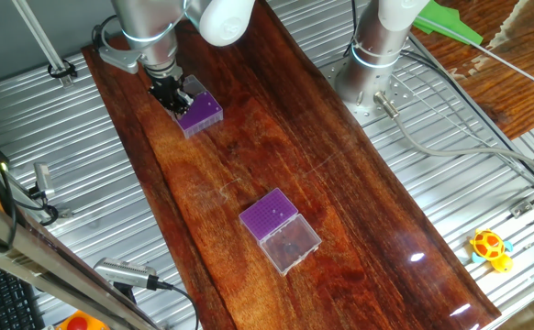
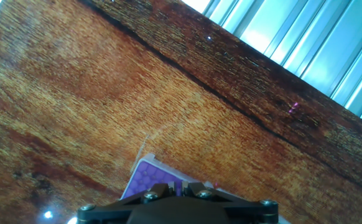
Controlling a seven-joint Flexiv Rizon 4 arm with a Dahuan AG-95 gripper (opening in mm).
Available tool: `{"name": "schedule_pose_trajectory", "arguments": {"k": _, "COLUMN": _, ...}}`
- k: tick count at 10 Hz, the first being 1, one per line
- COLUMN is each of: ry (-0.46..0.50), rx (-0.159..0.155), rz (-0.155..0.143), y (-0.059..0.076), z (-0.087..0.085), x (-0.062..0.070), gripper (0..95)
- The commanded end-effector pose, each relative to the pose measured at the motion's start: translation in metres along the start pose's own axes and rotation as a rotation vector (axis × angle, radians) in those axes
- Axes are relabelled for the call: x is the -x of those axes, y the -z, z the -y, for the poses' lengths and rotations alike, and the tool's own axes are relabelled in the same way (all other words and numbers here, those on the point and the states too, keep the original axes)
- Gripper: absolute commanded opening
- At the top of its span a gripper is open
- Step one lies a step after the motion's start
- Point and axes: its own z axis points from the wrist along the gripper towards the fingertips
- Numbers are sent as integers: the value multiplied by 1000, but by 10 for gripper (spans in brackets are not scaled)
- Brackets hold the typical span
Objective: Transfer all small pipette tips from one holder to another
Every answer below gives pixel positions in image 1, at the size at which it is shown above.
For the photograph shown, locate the orange box with red button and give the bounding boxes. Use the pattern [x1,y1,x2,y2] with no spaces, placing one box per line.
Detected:
[55,309,111,330]

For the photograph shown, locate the black keyboard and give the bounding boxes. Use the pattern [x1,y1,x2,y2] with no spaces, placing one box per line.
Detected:
[0,254,47,330]

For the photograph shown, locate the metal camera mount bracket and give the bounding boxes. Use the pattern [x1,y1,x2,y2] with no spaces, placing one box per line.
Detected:
[0,159,74,221]

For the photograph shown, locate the flat purple pipette tip holder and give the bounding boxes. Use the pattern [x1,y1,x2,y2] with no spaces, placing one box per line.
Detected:
[238,186,323,277]

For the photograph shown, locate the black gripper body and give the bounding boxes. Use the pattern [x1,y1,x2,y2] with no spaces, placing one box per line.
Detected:
[146,74,186,105]

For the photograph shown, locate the grey hose with metal connector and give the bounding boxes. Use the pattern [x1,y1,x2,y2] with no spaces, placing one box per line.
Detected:
[373,90,534,182]

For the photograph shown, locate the silver aluminium pole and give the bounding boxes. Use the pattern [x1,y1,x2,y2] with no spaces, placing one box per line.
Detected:
[9,0,69,77]

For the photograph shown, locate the silver bracket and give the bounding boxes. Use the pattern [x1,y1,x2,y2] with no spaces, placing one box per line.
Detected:
[57,71,76,90]

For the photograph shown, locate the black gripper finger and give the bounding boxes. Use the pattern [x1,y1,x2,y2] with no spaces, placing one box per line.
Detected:
[177,88,195,110]
[162,96,189,116]

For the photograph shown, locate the black cable ring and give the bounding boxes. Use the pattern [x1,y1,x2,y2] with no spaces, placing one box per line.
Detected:
[46,58,79,80]

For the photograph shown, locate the tall purple pipette tip box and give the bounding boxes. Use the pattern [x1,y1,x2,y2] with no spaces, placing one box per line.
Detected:
[165,74,225,140]

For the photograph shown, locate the thin white rod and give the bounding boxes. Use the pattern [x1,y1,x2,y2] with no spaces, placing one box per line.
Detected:
[415,16,534,97]

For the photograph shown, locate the silver ribbed camera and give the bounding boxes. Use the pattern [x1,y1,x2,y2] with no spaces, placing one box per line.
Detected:
[93,256,161,291]

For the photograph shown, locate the thin grey cable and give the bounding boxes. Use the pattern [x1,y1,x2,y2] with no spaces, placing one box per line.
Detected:
[391,73,534,188]

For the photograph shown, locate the steel frame beam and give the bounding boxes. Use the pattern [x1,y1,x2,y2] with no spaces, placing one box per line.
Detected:
[0,186,163,330]

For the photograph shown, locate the green plastic sheet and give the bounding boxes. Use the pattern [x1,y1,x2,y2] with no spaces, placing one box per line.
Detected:
[412,0,484,46]

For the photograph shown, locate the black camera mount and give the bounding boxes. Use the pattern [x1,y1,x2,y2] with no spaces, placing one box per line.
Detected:
[112,281,139,306]

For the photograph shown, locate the brown wooden side table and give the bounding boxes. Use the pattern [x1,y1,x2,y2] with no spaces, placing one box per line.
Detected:
[408,0,534,141]

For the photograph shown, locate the yellow orange turtle toy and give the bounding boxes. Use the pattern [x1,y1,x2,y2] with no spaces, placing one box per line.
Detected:
[468,227,515,274]

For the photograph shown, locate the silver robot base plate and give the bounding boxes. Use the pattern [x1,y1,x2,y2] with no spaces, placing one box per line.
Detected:
[319,57,416,127]

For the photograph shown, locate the black camera cable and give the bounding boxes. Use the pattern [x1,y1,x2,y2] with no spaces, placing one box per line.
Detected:
[155,279,201,330]
[15,185,61,227]

